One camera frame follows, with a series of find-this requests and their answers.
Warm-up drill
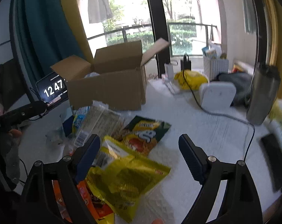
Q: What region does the clear cookie sleeve package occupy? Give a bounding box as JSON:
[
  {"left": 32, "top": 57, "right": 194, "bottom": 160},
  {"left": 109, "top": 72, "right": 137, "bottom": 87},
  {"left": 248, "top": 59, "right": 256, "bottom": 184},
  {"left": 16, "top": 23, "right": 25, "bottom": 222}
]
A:
[{"left": 73, "top": 105, "right": 125, "bottom": 148}]

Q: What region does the tablet showing clock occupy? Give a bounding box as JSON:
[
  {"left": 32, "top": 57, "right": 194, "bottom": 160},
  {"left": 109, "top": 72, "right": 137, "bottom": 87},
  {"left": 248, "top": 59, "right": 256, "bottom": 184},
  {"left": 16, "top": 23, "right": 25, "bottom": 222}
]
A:
[{"left": 36, "top": 72, "right": 68, "bottom": 110}]

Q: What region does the black smartphone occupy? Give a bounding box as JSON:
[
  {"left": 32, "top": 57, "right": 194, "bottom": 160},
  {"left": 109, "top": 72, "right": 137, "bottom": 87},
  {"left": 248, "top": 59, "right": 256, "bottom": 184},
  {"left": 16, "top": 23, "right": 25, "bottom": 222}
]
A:
[{"left": 260, "top": 133, "right": 282, "bottom": 192}]

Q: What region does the orange snack bag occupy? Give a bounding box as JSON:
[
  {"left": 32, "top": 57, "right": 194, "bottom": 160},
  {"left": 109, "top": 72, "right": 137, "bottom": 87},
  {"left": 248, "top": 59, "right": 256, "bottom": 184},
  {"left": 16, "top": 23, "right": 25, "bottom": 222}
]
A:
[{"left": 52, "top": 180, "right": 115, "bottom": 224}]

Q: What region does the blue snack bag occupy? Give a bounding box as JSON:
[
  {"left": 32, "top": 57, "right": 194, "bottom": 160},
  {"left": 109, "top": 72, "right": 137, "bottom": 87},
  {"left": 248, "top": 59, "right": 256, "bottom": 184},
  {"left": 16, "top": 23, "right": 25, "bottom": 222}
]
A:
[{"left": 72, "top": 106, "right": 90, "bottom": 134}]

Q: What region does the yellow snack bag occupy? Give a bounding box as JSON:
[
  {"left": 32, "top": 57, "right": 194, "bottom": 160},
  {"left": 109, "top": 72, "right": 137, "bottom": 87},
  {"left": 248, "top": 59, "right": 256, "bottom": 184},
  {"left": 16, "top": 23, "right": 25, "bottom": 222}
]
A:
[{"left": 85, "top": 136, "right": 171, "bottom": 223}]

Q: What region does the teal curtain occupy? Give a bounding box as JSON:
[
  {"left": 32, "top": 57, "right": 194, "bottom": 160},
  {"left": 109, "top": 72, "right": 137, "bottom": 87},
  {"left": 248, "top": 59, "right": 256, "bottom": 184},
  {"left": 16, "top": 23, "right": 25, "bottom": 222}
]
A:
[{"left": 15, "top": 0, "right": 84, "bottom": 85}]

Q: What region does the open cardboard box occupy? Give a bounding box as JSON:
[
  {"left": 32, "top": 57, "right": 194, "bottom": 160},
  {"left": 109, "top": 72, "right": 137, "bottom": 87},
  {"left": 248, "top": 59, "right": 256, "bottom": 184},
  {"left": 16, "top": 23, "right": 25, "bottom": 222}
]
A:
[{"left": 51, "top": 38, "right": 169, "bottom": 111}]

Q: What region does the white paper box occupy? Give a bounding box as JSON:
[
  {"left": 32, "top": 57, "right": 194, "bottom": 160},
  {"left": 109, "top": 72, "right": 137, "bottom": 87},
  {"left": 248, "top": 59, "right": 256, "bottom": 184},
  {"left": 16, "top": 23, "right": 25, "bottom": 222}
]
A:
[{"left": 198, "top": 81, "right": 237, "bottom": 111}]

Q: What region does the yellow curtain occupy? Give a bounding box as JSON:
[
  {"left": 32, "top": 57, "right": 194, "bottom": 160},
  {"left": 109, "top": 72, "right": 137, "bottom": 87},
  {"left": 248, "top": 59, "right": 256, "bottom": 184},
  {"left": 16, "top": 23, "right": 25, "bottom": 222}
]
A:
[{"left": 61, "top": 0, "right": 94, "bottom": 64}]

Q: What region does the green yellow chips bag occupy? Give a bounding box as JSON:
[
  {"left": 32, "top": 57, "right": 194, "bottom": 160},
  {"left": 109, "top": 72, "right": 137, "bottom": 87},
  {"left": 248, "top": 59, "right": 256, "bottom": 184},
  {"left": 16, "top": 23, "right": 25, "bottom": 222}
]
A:
[{"left": 113, "top": 115, "right": 171, "bottom": 156}]

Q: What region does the grey cloth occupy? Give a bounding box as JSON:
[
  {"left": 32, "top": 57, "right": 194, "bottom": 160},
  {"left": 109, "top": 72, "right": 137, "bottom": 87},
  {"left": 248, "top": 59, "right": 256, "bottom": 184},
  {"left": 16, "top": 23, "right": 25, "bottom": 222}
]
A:
[{"left": 215, "top": 72, "right": 253, "bottom": 108}]

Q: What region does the steel thermos bottle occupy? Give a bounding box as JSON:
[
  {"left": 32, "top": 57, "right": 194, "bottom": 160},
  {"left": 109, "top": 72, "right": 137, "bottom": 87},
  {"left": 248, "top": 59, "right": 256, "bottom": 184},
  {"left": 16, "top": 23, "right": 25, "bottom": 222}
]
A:
[{"left": 247, "top": 64, "right": 281, "bottom": 125}]

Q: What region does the yellow crumpled bag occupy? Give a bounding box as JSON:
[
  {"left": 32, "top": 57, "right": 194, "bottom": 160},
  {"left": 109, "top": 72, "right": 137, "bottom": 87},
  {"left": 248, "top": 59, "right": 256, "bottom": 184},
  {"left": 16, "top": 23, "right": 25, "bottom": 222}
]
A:
[{"left": 174, "top": 69, "right": 209, "bottom": 91}]

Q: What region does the white lattice basket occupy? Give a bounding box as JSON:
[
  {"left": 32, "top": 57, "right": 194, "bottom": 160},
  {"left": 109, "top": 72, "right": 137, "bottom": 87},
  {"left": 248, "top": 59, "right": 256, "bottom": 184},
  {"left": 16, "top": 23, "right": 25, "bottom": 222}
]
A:
[{"left": 203, "top": 56, "right": 229, "bottom": 81}]

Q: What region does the hanging grey shirt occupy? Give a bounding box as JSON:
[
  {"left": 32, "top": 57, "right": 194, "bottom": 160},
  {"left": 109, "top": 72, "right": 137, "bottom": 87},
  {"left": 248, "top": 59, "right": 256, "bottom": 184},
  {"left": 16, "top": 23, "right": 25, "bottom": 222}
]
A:
[{"left": 88, "top": 0, "right": 113, "bottom": 24}]

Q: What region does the black power adapter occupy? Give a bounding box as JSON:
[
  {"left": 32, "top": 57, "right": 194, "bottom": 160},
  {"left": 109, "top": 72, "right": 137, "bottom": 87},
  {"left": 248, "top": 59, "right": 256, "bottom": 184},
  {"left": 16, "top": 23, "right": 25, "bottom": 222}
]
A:
[{"left": 180, "top": 60, "right": 191, "bottom": 71}]

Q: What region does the black cable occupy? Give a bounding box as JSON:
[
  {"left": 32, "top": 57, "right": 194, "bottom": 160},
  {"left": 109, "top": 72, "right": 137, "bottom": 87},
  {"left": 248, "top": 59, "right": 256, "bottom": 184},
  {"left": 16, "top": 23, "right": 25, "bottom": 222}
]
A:
[{"left": 182, "top": 52, "right": 256, "bottom": 161}]

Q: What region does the black window frame post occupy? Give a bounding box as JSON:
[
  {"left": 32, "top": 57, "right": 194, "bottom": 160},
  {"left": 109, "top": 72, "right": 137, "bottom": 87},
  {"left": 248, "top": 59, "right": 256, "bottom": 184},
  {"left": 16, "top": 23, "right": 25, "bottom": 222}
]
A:
[{"left": 147, "top": 0, "right": 170, "bottom": 78}]

